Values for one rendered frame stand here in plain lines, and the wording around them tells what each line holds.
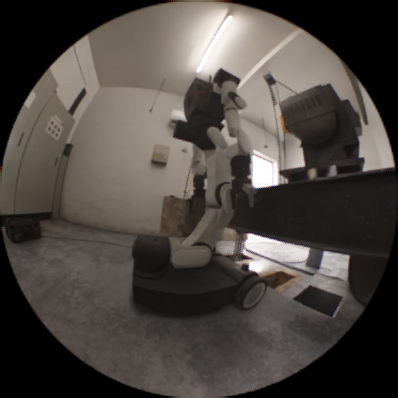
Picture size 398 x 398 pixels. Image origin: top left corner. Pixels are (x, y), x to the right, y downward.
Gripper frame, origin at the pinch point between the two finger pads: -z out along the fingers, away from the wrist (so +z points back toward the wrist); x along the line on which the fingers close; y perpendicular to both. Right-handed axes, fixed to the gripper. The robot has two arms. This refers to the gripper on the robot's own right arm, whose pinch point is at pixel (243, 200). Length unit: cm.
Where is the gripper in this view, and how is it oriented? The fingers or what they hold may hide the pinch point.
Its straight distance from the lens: 57.4
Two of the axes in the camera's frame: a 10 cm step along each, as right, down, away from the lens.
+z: -0.7, -10.0, 0.0
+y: -4.1, 0.3, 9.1
